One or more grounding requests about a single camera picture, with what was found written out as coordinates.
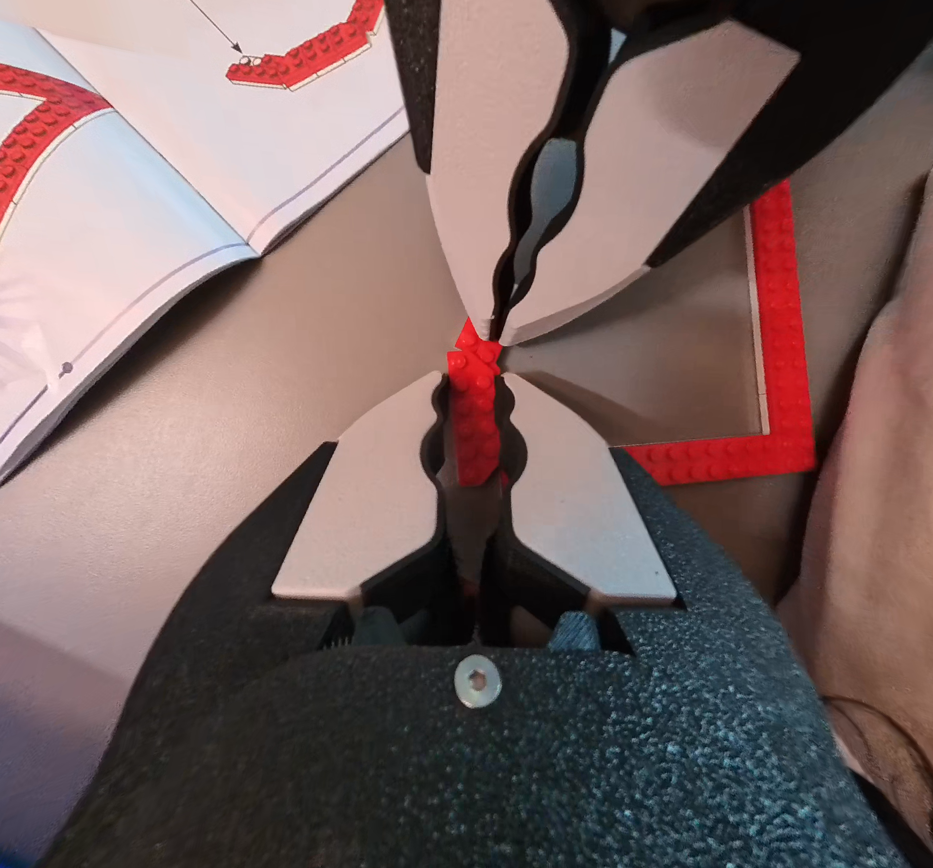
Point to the red L-shaped brick frame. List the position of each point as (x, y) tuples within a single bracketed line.
[(783, 299)]

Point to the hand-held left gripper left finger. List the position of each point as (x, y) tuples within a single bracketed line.
[(350, 518)]

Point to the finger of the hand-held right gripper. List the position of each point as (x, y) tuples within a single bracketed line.
[(481, 117), (670, 153)]

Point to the grey desk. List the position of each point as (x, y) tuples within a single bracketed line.
[(291, 387)]

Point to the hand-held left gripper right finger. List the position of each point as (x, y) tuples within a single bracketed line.
[(583, 518)]

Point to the person's beige shirt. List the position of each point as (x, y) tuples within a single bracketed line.
[(875, 445)]

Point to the white instruction booklet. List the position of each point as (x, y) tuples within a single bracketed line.
[(146, 226)]

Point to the long red brick strip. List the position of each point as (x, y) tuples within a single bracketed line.
[(474, 438)]

